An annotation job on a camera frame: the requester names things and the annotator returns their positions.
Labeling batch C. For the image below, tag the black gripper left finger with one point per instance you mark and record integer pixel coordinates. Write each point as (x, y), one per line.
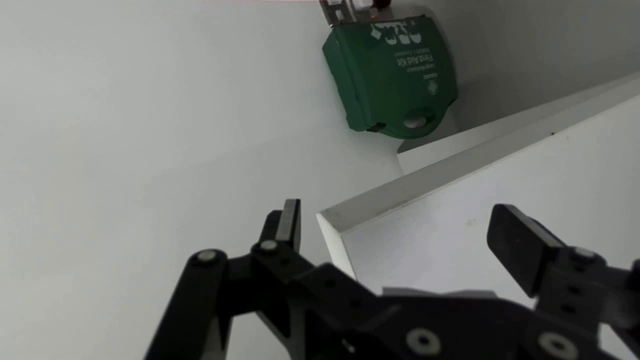
(220, 301)

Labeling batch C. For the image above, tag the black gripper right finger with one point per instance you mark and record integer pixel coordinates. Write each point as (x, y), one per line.
(526, 247)

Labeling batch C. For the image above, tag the green first aid box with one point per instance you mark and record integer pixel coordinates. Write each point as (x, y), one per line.
(393, 73)

